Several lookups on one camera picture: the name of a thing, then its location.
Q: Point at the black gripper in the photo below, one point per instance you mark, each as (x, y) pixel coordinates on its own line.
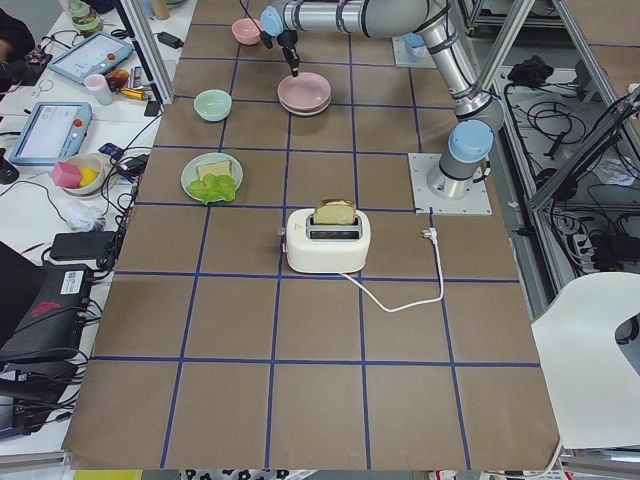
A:
(288, 42)

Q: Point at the pink plate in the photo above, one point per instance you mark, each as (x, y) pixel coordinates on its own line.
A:
(306, 91)

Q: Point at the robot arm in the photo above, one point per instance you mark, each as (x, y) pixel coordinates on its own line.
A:
(479, 114)

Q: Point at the pink bowl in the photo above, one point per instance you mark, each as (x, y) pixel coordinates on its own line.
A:
(247, 31)

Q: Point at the white plate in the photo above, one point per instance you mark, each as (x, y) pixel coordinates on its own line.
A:
(306, 113)

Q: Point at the green bowl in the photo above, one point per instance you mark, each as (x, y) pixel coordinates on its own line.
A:
(213, 105)

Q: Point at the black power adapter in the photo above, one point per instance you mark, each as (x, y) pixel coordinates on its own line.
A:
(170, 40)

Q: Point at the bread slice on plate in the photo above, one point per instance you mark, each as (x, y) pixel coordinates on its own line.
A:
(221, 168)

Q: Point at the black phone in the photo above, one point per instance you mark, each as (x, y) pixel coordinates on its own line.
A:
(152, 109)

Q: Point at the green lettuce leaf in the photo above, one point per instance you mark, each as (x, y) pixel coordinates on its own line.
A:
(213, 188)

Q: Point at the light green plate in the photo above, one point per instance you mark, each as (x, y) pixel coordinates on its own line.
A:
(190, 174)

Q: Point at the bread slice in toaster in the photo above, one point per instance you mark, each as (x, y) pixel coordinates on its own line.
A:
(334, 212)

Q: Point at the mango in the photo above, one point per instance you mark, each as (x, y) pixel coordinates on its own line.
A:
(117, 79)

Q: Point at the white toaster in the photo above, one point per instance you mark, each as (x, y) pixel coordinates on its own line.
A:
(326, 249)

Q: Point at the white cup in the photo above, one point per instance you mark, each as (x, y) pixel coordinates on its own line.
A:
(98, 87)

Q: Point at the teach pendant far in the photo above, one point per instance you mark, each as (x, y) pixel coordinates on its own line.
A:
(98, 54)

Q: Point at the teach pendant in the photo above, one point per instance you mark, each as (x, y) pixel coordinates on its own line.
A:
(53, 132)
(98, 54)

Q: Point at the white bowl with toys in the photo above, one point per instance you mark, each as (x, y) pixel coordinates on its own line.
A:
(93, 170)

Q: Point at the teach pendant near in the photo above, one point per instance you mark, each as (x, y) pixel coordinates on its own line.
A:
(53, 132)

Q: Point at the pink cube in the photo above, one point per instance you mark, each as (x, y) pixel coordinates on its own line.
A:
(66, 175)

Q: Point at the white chair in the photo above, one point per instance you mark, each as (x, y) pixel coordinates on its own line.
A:
(594, 389)

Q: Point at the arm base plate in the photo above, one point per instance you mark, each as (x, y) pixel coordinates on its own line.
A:
(434, 192)

